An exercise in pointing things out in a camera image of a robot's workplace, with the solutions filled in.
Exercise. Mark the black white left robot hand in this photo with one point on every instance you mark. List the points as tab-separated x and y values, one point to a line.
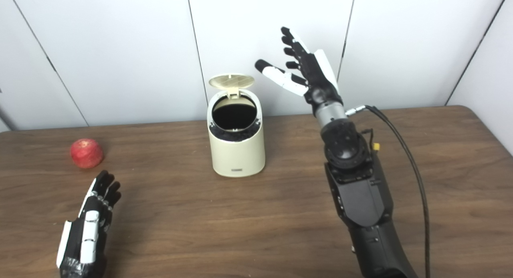
86	234

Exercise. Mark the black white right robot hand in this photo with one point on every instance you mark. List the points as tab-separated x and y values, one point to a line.
316	77

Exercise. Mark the red apple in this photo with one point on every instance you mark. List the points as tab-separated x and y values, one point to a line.
86	153

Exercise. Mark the cream round bin lid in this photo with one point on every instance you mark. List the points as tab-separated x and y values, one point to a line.
231	81

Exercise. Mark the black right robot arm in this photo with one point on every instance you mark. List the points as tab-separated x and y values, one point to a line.
360	190

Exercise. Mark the cream-colored bin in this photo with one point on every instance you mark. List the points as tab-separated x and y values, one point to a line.
237	150

